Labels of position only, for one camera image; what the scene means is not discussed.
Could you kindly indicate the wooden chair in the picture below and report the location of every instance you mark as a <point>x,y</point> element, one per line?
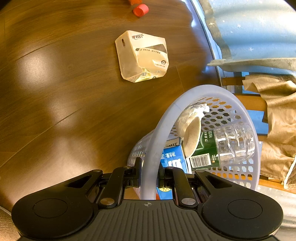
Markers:
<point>253,101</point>

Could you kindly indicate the beige slipper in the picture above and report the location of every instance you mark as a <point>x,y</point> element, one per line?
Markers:
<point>8,231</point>

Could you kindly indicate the beige tissue pack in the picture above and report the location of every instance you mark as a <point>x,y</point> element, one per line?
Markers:
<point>141,56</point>

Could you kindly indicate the clear plastic water bottle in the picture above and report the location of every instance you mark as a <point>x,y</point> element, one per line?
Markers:
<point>224,146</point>

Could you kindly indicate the red bottle cap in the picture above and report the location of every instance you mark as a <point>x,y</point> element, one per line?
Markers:
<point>141,10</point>

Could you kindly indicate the orange plastic bag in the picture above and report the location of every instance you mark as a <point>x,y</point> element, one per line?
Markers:
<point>133,2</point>

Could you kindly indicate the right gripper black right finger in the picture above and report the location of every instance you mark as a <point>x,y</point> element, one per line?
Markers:
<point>176,180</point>

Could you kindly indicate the blue milk carton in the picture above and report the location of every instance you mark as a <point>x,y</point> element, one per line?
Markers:
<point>172,156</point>

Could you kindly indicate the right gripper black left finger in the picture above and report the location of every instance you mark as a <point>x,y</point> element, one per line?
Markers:
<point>115,183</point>

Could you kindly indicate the white tissue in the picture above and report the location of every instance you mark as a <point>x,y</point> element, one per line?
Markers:
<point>188,115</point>

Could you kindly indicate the lavender plastic mesh basket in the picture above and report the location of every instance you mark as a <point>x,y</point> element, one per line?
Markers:
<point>152,144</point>

